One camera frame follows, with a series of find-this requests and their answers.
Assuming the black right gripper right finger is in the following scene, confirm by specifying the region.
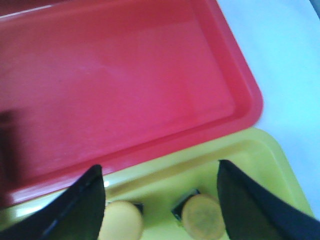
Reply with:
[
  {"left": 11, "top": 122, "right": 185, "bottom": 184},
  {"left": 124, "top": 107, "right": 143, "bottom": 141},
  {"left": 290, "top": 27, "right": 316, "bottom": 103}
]
[{"left": 216, "top": 159, "right": 320, "bottom": 240}]

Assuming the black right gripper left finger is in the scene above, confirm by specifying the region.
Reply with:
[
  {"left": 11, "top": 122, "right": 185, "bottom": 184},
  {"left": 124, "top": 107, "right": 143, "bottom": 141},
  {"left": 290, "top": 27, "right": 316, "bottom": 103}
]
[{"left": 0, "top": 164, "right": 106, "bottom": 240}]

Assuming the yellow mushroom push button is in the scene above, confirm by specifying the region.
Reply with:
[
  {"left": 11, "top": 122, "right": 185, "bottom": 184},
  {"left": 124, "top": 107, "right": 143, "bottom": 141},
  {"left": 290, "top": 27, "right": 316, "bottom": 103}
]
[
  {"left": 98, "top": 200, "right": 144, "bottom": 240},
  {"left": 170, "top": 188, "right": 226, "bottom": 240}
]

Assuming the yellow plastic tray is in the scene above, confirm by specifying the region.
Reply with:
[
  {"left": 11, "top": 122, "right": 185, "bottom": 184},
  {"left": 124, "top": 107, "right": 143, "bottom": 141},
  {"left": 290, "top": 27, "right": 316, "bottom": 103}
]
[{"left": 0, "top": 128, "right": 312, "bottom": 240}]

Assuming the red plastic tray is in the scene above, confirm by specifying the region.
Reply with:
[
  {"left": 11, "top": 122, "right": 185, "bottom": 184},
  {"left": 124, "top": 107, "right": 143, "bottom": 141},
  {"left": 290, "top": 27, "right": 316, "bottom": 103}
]
[{"left": 0, "top": 0, "right": 263, "bottom": 208}]

